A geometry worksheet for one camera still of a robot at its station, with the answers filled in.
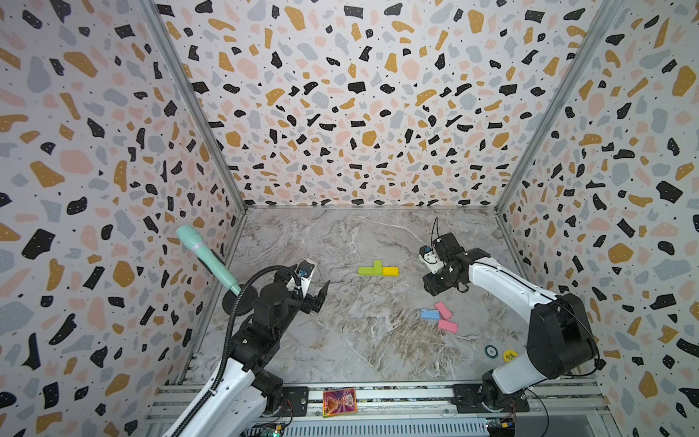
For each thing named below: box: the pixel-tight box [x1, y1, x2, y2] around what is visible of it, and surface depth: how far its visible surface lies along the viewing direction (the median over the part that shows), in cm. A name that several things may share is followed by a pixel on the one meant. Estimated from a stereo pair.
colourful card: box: [322, 387, 357, 418], surface depth 74 cm
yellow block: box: [381, 266, 400, 277], surface depth 102 cm
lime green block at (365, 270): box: [357, 266, 375, 276], surface depth 102 cm
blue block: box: [420, 308, 441, 320], surface depth 92 cm
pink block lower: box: [437, 318, 459, 334], surface depth 90 cm
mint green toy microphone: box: [175, 223, 243, 296], surface depth 70 cm
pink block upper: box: [434, 301, 453, 321], surface depth 92 cm
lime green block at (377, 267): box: [373, 259, 383, 276], surface depth 102 cm
